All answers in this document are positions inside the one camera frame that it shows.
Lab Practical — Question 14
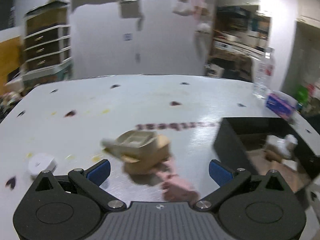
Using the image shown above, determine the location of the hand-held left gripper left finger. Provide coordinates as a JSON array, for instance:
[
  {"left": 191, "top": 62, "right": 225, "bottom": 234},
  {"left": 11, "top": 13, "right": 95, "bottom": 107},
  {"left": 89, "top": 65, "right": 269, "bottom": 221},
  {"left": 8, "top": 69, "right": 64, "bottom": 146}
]
[{"left": 29, "top": 159, "right": 126, "bottom": 212}]

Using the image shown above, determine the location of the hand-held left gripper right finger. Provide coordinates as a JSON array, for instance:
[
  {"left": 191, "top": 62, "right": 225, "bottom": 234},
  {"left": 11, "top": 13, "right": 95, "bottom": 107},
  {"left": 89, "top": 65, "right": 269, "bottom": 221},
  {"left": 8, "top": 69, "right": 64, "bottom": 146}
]
[{"left": 194, "top": 159, "right": 294, "bottom": 212}]

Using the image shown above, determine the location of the black box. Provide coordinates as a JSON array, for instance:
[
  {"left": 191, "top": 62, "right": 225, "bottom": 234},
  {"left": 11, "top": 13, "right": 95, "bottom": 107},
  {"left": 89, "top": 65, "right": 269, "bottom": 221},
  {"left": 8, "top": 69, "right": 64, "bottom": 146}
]
[{"left": 212, "top": 117, "right": 317, "bottom": 193}]

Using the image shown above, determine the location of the pinkish wooden disc piece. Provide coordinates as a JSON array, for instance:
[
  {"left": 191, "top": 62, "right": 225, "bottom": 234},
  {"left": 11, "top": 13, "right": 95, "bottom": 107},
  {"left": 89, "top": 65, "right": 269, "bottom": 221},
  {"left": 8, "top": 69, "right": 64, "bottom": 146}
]
[{"left": 152, "top": 159, "right": 200, "bottom": 203}]

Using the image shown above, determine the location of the white round puck device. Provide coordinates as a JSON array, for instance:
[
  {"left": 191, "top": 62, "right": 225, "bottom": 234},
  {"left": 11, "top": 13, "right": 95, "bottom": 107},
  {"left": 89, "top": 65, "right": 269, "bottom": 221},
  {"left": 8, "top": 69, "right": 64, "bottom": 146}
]
[{"left": 27, "top": 152, "right": 57, "bottom": 180}]

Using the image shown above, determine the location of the brown stick with white cube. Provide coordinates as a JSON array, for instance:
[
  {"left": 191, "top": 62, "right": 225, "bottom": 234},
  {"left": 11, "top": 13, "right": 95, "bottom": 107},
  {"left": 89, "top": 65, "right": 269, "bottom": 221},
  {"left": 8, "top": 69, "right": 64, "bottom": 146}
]
[{"left": 266, "top": 134, "right": 298, "bottom": 159}]

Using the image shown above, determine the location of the purple tissue pack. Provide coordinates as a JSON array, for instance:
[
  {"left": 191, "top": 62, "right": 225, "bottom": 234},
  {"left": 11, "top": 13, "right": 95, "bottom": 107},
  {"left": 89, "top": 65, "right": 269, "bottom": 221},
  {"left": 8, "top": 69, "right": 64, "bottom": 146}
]
[{"left": 265, "top": 91, "right": 299, "bottom": 120}]

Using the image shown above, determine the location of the clear water bottle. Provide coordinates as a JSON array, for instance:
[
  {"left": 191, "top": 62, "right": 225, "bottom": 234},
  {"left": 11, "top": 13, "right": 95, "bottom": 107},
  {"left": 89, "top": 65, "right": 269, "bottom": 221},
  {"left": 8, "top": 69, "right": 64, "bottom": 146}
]
[{"left": 252, "top": 47, "right": 275, "bottom": 100}]

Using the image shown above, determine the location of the painted teal cabinet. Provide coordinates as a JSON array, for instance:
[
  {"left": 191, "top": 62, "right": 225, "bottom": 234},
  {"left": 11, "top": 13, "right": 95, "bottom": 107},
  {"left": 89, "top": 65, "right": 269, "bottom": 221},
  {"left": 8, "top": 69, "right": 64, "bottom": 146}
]
[{"left": 22, "top": 60, "right": 74, "bottom": 83}]

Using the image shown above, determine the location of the pile of toys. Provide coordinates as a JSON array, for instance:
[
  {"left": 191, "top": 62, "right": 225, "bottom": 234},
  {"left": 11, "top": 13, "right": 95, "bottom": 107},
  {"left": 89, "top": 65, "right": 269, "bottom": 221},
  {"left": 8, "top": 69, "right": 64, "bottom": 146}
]
[{"left": 0, "top": 90, "right": 25, "bottom": 115}]

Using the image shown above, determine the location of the white plastic drawer unit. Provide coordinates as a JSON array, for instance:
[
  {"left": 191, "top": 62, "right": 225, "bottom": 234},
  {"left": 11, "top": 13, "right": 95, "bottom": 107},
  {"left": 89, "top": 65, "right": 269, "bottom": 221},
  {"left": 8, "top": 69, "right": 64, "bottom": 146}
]
[{"left": 24, "top": 24, "right": 73, "bottom": 72}]

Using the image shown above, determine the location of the white hanging plush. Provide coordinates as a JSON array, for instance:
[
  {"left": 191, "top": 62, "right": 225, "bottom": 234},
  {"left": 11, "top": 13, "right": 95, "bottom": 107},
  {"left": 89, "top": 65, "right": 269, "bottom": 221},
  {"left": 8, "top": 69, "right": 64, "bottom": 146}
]
[{"left": 196, "top": 22, "right": 210, "bottom": 33}]

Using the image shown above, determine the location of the glass fish tank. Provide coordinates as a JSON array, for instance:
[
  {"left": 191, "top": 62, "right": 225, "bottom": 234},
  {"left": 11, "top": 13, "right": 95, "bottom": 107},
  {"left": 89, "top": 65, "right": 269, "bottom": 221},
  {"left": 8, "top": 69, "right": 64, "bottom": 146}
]
[{"left": 24, "top": 0, "right": 70, "bottom": 34}]

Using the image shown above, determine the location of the white plastic bag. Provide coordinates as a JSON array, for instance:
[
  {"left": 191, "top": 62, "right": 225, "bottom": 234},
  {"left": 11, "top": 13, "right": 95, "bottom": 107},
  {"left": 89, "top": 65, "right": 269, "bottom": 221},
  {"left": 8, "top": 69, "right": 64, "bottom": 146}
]
[{"left": 172, "top": 0, "right": 193, "bottom": 15}]

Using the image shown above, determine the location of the hanging white cable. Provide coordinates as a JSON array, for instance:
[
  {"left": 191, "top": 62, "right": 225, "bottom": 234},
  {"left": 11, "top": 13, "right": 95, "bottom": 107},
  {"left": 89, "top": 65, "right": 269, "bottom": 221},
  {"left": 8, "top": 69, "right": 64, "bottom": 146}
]
[{"left": 135, "top": 15, "right": 145, "bottom": 63}]

